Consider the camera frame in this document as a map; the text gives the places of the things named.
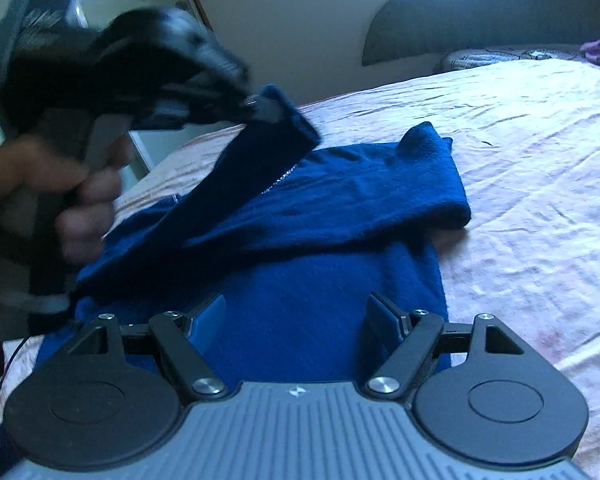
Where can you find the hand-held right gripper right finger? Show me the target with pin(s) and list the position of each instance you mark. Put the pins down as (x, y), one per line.
(380, 316)

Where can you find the person's left hand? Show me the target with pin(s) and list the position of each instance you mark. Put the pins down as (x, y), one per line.
(92, 187)

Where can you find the bed with pink sheet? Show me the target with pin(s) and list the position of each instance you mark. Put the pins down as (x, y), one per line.
(530, 185)

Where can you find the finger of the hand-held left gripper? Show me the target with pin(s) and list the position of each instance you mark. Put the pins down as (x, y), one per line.
(261, 108)

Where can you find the grey padded headboard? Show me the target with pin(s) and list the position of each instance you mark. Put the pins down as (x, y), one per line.
(480, 10)

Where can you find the patterned pillow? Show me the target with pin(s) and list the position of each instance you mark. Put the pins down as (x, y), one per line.
(500, 55)

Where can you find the blue towel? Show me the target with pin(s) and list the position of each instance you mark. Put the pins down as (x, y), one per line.
(305, 260)

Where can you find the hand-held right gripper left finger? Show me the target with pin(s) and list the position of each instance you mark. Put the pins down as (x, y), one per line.
(211, 322)

